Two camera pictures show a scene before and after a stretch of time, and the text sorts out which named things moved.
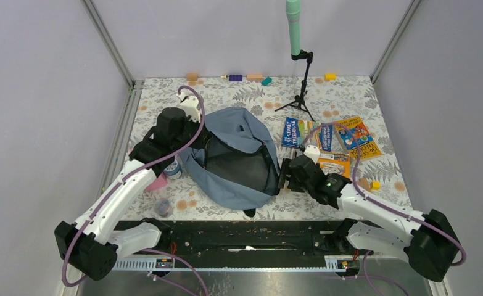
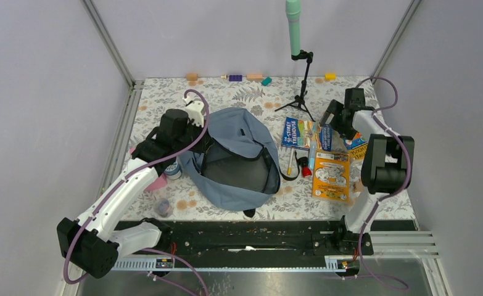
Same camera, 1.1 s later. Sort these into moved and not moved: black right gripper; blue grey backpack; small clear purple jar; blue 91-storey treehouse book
Moved: black right gripper
Not moved: blue 91-storey treehouse book; small clear purple jar; blue grey backpack
